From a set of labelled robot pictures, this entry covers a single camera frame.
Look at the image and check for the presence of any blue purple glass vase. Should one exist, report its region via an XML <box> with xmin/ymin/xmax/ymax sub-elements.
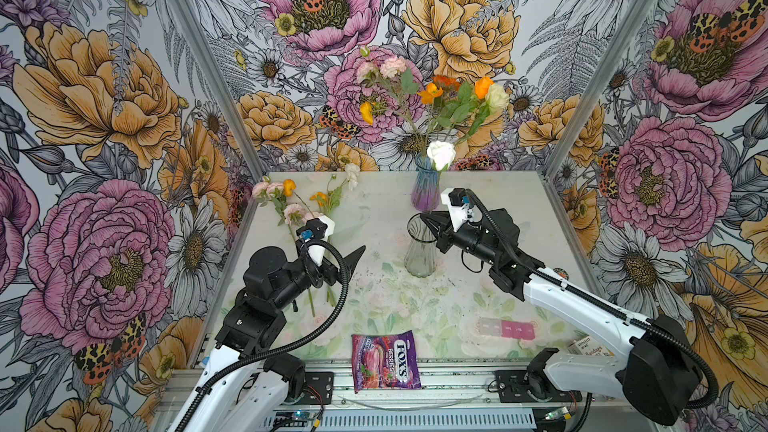
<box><xmin>411</xmin><ymin>154</ymin><xmax>441</xmax><ymax>212</ymax></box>

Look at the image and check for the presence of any clear grey glass vase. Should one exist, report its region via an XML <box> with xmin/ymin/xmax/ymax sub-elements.
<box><xmin>404</xmin><ymin>213</ymin><xmax>437</xmax><ymax>278</ymax></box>

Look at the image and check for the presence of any yellow orange poppy stem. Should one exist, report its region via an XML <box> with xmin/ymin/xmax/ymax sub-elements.
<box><xmin>359</xmin><ymin>79</ymin><xmax>443</xmax><ymax>135</ymax></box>

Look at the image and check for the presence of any white rose flower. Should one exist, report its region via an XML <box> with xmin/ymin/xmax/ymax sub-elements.
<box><xmin>462</xmin><ymin>80</ymin><xmax>510</xmax><ymax>155</ymax></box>

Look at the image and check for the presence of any orange gerbera flower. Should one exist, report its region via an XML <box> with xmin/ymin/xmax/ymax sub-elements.
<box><xmin>433</xmin><ymin>75</ymin><xmax>460</xmax><ymax>93</ymax></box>

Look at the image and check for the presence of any yellow orange rose flower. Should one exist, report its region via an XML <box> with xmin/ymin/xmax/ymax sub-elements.
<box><xmin>446</xmin><ymin>75</ymin><xmax>494</xmax><ymax>151</ymax></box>

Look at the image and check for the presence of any pink carnation flower stem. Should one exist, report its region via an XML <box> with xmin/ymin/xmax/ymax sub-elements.
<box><xmin>356</xmin><ymin>49</ymin><xmax>426</xmax><ymax>144</ymax></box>

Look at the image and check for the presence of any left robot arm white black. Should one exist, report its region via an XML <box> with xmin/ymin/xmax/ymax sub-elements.
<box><xmin>169</xmin><ymin>239</ymin><xmax>366</xmax><ymax>431</ymax></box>

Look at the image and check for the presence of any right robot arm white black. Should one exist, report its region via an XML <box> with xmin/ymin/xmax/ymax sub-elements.
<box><xmin>418</xmin><ymin>209</ymin><xmax>719</xmax><ymax>426</ymax></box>

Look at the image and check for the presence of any pink white pill organizer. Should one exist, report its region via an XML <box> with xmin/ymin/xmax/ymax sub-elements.
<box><xmin>477</xmin><ymin>317</ymin><xmax>535</xmax><ymax>341</ymax></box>

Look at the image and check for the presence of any orange poppy stem on table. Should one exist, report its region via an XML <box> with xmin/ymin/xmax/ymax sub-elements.
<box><xmin>281</xmin><ymin>178</ymin><xmax>346</xmax><ymax>307</ymax></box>

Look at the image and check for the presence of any purple Fox's candy bag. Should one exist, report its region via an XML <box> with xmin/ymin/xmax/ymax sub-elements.
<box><xmin>351</xmin><ymin>331</ymin><xmax>422</xmax><ymax>393</ymax></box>

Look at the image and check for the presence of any red bandage box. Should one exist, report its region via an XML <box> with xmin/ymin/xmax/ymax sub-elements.
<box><xmin>568</xmin><ymin>336</ymin><xmax>613</xmax><ymax>356</ymax></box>

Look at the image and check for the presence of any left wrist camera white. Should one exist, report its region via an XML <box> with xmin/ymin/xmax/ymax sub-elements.
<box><xmin>296</xmin><ymin>215</ymin><xmax>335</xmax><ymax>266</ymax></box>

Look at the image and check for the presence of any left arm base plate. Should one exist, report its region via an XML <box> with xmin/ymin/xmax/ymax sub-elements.
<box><xmin>295</xmin><ymin>371</ymin><xmax>335</xmax><ymax>406</ymax></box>

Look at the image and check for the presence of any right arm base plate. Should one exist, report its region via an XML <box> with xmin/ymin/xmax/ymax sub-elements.
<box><xmin>493</xmin><ymin>369</ymin><xmax>582</xmax><ymax>403</ymax></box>

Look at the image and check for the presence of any aluminium rail front frame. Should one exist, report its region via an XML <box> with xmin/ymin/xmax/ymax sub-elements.
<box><xmin>149</xmin><ymin>359</ymin><xmax>673</xmax><ymax>432</ymax></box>

